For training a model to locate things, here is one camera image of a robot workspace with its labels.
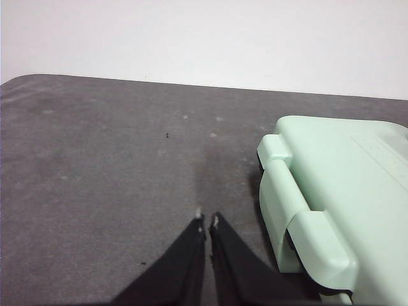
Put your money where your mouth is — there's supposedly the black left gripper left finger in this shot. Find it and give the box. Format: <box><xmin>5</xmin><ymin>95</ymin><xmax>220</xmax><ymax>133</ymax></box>
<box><xmin>110</xmin><ymin>207</ymin><xmax>208</xmax><ymax>303</ymax></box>

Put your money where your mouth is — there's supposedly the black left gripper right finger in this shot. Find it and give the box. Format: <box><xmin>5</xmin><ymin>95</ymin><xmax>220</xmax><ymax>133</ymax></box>
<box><xmin>208</xmin><ymin>212</ymin><xmax>322</xmax><ymax>303</ymax></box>

